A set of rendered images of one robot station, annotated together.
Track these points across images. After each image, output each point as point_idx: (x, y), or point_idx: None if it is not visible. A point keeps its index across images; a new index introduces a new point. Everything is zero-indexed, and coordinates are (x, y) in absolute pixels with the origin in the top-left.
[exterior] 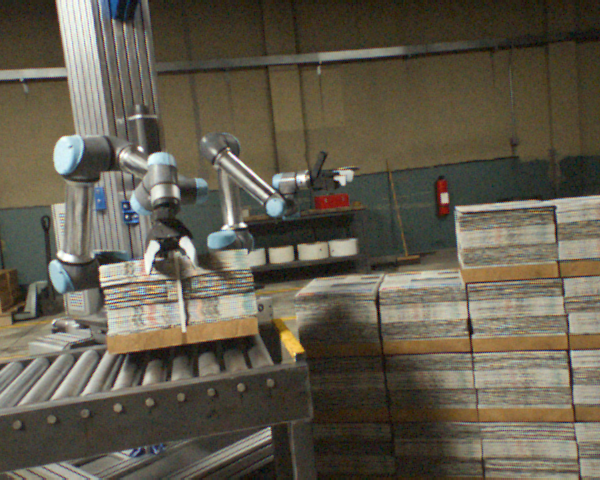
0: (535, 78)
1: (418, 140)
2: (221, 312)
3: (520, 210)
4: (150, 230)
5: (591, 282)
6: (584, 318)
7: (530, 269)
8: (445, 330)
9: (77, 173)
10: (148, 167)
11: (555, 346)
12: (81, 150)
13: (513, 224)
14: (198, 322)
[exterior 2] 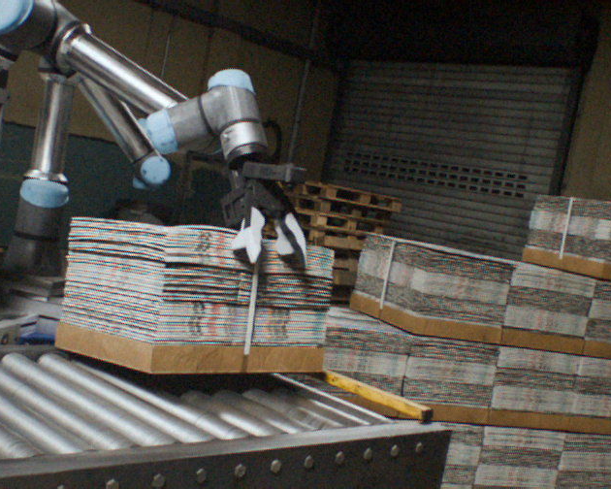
0: (191, 61)
1: (38, 88)
2: (288, 333)
3: (486, 262)
4: (248, 191)
5: (523, 354)
6: (507, 392)
7: (478, 330)
8: (377, 387)
9: (4, 40)
10: (220, 87)
11: (476, 420)
12: (30, 6)
13: (476, 276)
14: (263, 342)
